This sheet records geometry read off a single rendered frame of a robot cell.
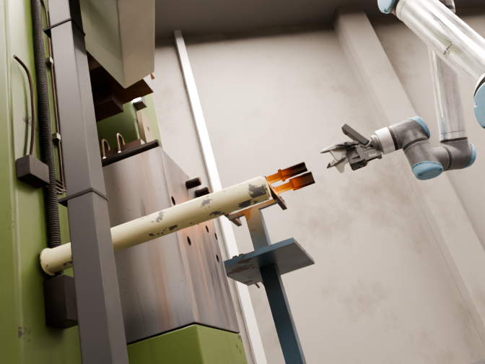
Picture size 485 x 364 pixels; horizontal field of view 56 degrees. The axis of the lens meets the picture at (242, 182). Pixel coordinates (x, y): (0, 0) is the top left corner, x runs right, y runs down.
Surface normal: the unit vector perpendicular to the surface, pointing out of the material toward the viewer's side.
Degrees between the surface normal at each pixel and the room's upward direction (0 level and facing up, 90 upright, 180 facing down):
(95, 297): 90
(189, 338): 90
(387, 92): 90
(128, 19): 150
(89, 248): 90
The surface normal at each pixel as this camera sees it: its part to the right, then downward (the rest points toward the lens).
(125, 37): 0.69, 0.68
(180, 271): -0.25, -0.36
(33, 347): 0.94, -0.33
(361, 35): 0.12, -0.46
